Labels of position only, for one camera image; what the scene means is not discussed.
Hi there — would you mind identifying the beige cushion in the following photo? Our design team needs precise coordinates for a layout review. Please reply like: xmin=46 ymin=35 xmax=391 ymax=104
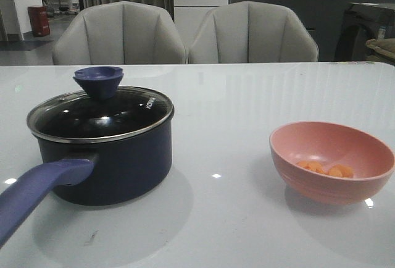
xmin=365 ymin=38 xmax=395 ymax=65

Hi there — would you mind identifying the glass lid purple knob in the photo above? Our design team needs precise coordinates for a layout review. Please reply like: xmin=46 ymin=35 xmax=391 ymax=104
xmin=27 ymin=66 xmax=174 ymax=144

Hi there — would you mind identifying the dark washing machine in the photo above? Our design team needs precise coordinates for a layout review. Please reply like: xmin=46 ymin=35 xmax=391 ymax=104
xmin=334 ymin=2 xmax=394 ymax=61

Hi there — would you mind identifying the orange ham slice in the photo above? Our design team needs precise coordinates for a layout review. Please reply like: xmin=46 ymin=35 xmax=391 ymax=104
xmin=328 ymin=164 xmax=354 ymax=178
xmin=296 ymin=161 xmax=309 ymax=169
xmin=307 ymin=161 xmax=325 ymax=174

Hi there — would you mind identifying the red bin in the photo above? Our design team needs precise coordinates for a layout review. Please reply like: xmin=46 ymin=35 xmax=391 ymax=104
xmin=28 ymin=6 xmax=50 ymax=36

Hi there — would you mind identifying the dark blue saucepan purple handle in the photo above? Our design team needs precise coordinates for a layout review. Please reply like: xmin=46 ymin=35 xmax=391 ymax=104
xmin=1 ymin=118 xmax=172 ymax=243

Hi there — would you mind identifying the right grey armchair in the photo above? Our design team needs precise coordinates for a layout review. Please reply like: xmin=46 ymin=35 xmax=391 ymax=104
xmin=188 ymin=1 xmax=319 ymax=64

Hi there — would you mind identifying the left grey armchair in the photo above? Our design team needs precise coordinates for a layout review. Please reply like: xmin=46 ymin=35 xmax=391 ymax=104
xmin=52 ymin=1 xmax=187 ymax=65

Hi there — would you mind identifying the pink bowl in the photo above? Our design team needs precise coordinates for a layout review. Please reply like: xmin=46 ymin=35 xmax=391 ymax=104
xmin=269 ymin=121 xmax=394 ymax=204

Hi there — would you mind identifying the grey armchair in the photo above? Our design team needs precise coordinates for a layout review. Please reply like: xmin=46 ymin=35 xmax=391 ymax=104
xmin=188 ymin=1 xmax=319 ymax=64
xmin=52 ymin=1 xmax=187 ymax=65

